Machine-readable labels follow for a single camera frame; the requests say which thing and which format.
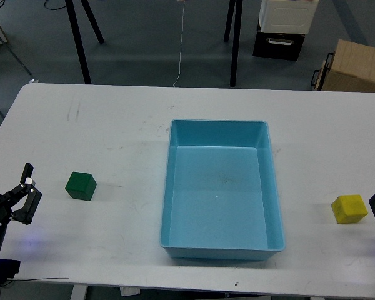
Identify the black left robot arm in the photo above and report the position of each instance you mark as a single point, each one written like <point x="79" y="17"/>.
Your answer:
<point x="20" y="203"/>

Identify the green cube block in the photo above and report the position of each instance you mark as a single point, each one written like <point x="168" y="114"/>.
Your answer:
<point x="81" y="186"/>

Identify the black storage box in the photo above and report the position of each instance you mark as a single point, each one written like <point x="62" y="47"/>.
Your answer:
<point x="278" y="45"/>

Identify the yellow cube block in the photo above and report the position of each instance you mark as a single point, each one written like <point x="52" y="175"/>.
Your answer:
<point x="349" y="209"/>

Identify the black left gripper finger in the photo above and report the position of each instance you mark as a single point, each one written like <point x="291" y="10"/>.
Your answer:
<point x="26" y="213"/>
<point x="26" y="177"/>

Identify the light blue plastic bin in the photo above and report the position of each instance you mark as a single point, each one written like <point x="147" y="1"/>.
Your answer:
<point x="221" y="199"/>

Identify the black table leg right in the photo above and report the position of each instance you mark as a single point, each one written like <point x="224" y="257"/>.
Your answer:
<point x="233" y="21"/>

